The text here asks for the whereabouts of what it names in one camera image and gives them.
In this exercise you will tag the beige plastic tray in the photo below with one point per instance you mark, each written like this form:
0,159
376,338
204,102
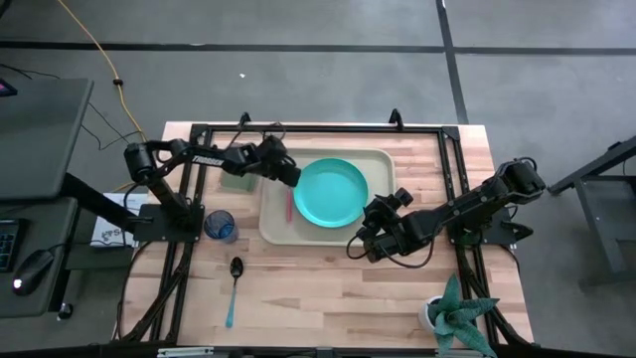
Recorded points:
278,229

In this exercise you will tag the white plant pot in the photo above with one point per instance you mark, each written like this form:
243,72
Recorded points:
424,315

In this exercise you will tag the white printed box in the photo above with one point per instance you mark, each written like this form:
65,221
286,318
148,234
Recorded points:
111,231

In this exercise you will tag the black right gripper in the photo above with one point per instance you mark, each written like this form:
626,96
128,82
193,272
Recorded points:
402,229

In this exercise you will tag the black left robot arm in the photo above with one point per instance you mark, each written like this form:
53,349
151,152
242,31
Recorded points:
199,158

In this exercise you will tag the green square container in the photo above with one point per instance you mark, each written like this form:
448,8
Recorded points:
238,183

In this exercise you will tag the teal round plate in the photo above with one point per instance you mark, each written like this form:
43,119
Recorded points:
330,194

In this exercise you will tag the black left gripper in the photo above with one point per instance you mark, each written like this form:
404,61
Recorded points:
266,159

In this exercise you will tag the black keyboard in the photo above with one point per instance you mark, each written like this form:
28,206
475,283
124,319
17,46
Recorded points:
7,246

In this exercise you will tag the blue faceted plastic cup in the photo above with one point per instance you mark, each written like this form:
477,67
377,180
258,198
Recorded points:
221,226

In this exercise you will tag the pink plastic fork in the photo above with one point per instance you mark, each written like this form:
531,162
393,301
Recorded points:
289,206

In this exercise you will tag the black desk support beam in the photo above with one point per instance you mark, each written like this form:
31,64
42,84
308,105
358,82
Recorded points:
94,199

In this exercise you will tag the black desk caster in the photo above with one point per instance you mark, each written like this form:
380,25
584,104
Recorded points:
65,311

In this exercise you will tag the grey desk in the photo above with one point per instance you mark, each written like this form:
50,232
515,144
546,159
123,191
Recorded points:
40,139

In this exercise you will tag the black device red screen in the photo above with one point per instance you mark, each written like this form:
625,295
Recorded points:
6,88

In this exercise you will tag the black computer mouse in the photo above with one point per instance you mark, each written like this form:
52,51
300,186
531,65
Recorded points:
32,271

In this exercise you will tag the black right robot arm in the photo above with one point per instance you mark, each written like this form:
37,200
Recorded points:
462,209

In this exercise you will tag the dark metal side table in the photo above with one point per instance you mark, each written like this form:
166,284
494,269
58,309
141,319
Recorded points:
601,209

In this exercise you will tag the green succulent plant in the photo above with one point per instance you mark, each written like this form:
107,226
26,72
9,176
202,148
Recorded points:
454,313

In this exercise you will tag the silver metal bracket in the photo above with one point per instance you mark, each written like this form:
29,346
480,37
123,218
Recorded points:
184,352

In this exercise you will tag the black aluminium rig frame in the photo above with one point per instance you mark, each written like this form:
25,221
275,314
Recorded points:
323,128

